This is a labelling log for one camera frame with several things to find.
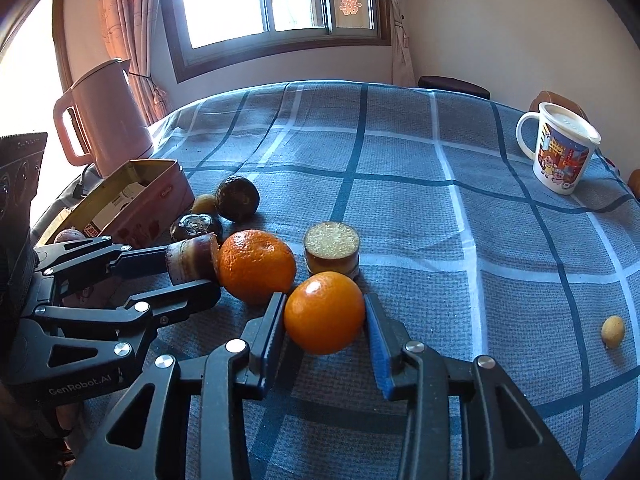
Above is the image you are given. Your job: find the dark round fruit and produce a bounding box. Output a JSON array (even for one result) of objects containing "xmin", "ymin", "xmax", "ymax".
[{"xmin": 215, "ymin": 175, "xmax": 260, "ymax": 223}]

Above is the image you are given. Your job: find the pink electric kettle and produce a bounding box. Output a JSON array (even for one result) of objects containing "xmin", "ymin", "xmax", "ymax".
[{"xmin": 52, "ymin": 58, "xmax": 155, "ymax": 178}]

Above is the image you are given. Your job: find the person's left forearm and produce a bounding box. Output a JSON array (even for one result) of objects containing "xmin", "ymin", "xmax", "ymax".
[{"xmin": 50, "ymin": 400, "xmax": 83, "ymax": 456}]

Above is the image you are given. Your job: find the purple sugarcane piece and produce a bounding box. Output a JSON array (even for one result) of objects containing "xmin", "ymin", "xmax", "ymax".
[{"xmin": 166, "ymin": 234, "xmax": 221, "ymax": 285}]

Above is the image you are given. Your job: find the pink patterned curtain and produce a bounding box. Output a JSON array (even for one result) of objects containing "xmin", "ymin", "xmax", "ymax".
[
  {"xmin": 380, "ymin": 0, "xmax": 417, "ymax": 88},
  {"xmin": 100, "ymin": 0, "xmax": 173, "ymax": 126}
]

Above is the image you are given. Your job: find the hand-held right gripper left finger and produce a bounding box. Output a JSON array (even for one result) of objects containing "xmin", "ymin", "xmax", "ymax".
[{"xmin": 65, "ymin": 291, "xmax": 288, "ymax": 480}]

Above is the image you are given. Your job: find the small orange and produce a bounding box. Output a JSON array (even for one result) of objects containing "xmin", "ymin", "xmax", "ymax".
[{"xmin": 283, "ymin": 271, "xmax": 366, "ymax": 356}]

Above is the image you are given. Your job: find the white red-label packet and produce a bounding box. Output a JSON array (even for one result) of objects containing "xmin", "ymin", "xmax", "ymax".
[{"xmin": 82, "ymin": 182, "xmax": 148, "ymax": 238}]

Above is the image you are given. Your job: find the white cartoon-print cup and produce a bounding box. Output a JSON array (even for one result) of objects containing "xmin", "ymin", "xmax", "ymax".
[{"xmin": 516, "ymin": 110, "xmax": 593, "ymax": 196}]

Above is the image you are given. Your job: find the brown-framed window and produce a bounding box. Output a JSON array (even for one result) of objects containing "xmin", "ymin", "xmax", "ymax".
[{"xmin": 160, "ymin": 0, "xmax": 393, "ymax": 83}]

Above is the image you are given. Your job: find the white cup lid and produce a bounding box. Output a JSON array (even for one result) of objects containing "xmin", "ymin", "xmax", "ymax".
[{"xmin": 537, "ymin": 102, "xmax": 602, "ymax": 146}]

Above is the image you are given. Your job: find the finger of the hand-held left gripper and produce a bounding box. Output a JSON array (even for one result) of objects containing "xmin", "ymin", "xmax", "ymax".
[
  {"xmin": 5, "ymin": 279, "xmax": 222, "ymax": 405},
  {"xmin": 30, "ymin": 235, "xmax": 171, "ymax": 306}
]

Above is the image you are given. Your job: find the dark round stool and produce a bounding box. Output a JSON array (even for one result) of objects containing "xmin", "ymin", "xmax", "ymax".
[{"xmin": 417, "ymin": 75, "xmax": 491, "ymax": 101}]

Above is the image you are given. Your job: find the small brown round fruit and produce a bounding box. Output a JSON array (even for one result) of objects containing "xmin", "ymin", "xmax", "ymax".
[{"xmin": 191, "ymin": 193, "xmax": 219, "ymax": 216}]

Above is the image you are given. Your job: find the brown-framed balcony door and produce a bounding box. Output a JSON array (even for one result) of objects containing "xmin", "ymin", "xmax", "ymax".
[{"xmin": 0, "ymin": 0, "xmax": 76, "ymax": 171}]

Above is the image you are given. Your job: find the large orange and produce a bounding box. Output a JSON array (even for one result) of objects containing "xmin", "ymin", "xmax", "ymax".
[{"xmin": 217, "ymin": 229, "xmax": 297, "ymax": 307}]

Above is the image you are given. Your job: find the black kettle base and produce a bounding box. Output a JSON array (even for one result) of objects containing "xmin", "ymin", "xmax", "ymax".
[{"xmin": 70, "ymin": 162, "xmax": 106, "ymax": 201}]

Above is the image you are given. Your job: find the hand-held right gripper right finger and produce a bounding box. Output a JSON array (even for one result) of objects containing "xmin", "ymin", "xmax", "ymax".
[{"xmin": 364, "ymin": 291, "xmax": 581, "ymax": 480}]

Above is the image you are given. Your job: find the small yellow round fruit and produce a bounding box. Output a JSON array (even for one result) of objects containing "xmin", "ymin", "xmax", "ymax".
[{"xmin": 601, "ymin": 315, "xmax": 626, "ymax": 350}]

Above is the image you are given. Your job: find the brown leather chair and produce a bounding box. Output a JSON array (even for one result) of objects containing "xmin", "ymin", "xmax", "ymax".
[{"xmin": 530, "ymin": 90, "xmax": 591, "ymax": 121}]

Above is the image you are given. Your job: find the pink tin box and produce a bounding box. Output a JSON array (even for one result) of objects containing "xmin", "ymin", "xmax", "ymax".
[{"xmin": 35, "ymin": 159, "xmax": 196, "ymax": 306}]

